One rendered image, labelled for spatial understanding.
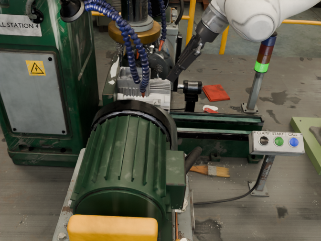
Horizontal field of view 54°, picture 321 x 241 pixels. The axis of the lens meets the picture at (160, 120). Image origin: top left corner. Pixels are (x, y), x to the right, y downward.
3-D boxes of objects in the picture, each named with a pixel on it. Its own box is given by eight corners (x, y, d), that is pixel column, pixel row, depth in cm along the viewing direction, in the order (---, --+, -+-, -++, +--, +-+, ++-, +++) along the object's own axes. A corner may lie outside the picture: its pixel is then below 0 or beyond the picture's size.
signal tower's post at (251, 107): (243, 112, 162) (263, 35, 136) (240, 104, 168) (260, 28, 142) (259, 113, 162) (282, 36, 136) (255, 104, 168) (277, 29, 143)
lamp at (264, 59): (258, 64, 146) (260, 55, 143) (255, 58, 151) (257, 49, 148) (270, 64, 146) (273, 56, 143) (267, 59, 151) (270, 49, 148)
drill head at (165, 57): (118, 103, 143) (116, 52, 128) (127, 61, 176) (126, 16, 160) (173, 105, 144) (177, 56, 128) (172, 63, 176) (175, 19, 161)
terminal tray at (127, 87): (117, 96, 119) (116, 80, 115) (121, 82, 128) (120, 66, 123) (149, 98, 120) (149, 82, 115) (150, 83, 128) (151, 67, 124)
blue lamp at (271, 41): (262, 46, 140) (265, 36, 137) (259, 40, 145) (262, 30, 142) (276, 46, 140) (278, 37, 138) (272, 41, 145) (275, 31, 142)
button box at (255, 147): (249, 154, 108) (253, 150, 103) (248, 134, 110) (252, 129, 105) (298, 157, 108) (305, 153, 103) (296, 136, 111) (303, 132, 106)
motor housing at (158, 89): (117, 134, 126) (115, 94, 114) (123, 106, 141) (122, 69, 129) (167, 136, 126) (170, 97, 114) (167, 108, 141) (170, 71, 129)
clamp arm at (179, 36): (171, 92, 138) (176, 36, 123) (171, 88, 141) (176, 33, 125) (179, 92, 138) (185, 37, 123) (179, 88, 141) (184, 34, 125)
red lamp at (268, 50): (260, 55, 143) (262, 46, 140) (257, 49, 148) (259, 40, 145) (273, 56, 143) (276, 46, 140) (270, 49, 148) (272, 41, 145)
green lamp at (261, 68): (255, 72, 149) (258, 64, 146) (252, 66, 153) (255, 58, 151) (268, 73, 149) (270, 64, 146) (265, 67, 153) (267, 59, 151)
